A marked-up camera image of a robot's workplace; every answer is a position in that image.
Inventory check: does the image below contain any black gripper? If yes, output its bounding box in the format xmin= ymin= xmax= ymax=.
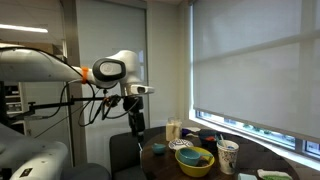
xmin=128 ymin=109 xmax=146 ymax=145

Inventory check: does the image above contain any teal cup in bowl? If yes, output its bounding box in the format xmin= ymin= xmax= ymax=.
xmin=177 ymin=147 xmax=214 ymax=167

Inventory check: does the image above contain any yellow bowl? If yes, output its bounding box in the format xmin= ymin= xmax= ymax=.
xmin=174 ymin=146 xmax=216 ymax=178

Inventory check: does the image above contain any dark blue-grey bowl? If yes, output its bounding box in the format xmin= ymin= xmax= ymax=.
xmin=197 ymin=129 xmax=224 ymax=152

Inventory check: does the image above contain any light teal small block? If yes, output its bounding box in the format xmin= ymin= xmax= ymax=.
xmin=237 ymin=172 xmax=258 ymax=180

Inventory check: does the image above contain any glass jar of rice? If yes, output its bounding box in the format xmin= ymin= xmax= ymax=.
xmin=165 ymin=117 xmax=183 ymax=142

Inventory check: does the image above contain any white patterned plate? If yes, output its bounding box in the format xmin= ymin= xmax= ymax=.
xmin=167 ymin=138 xmax=195 ymax=152

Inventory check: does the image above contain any grey rounded chair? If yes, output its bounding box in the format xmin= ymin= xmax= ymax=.
xmin=60 ymin=162 xmax=112 ymax=180

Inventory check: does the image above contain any pale blue utensil in cup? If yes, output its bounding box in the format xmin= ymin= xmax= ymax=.
xmin=218 ymin=133 xmax=231 ymax=149

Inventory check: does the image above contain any patterned paper cup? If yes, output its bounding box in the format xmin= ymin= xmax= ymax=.
xmin=216 ymin=139 xmax=240 ymax=176

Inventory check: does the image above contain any white cabinet door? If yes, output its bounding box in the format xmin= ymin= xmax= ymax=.
xmin=20 ymin=80 xmax=72 ymax=161

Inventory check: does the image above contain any narrow pale roller blind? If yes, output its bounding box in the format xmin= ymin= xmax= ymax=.
xmin=76 ymin=0 xmax=148 ymax=166

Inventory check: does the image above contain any storage shelf unit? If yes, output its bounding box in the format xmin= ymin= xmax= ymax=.
xmin=0 ymin=80 xmax=28 ymax=136

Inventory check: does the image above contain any large white roller blind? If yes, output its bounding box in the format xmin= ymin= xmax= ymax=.
xmin=192 ymin=0 xmax=320 ymax=143

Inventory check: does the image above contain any black stand pole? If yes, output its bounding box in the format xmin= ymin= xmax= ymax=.
xmin=0 ymin=79 xmax=7 ymax=126

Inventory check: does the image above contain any ceiling light strip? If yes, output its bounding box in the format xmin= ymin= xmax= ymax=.
xmin=0 ymin=23 xmax=49 ymax=34

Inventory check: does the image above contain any teal measuring cup with handle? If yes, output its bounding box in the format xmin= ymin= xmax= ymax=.
xmin=151 ymin=142 xmax=167 ymax=155

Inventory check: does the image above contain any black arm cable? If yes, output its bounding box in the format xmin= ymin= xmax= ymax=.
xmin=43 ymin=79 xmax=143 ymax=128

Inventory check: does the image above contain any grey window frame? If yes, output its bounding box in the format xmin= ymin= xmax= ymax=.
xmin=194 ymin=109 xmax=320 ymax=161

